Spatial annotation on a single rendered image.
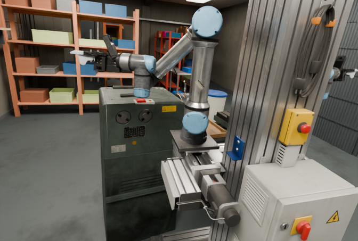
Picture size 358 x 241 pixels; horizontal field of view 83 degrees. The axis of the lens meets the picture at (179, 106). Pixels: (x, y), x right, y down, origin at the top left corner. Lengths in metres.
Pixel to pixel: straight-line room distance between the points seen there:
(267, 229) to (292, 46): 0.62
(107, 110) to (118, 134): 0.19
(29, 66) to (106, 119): 3.57
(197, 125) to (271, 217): 0.43
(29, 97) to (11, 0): 1.72
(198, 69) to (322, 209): 0.66
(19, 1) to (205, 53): 4.21
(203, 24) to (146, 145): 0.98
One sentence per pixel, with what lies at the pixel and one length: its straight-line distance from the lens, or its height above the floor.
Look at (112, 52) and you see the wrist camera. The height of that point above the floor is 1.59.
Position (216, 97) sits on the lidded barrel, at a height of 0.64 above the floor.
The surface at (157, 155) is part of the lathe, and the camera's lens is 1.60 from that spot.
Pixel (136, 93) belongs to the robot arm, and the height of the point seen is 1.43.
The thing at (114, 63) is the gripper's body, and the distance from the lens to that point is 0.98.
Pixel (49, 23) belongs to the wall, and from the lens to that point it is 6.13.
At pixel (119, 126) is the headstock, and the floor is 1.10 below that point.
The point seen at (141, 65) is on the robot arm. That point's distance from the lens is 0.91.
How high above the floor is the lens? 1.67
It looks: 18 degrees down
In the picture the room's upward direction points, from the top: 5 degrees clockwise
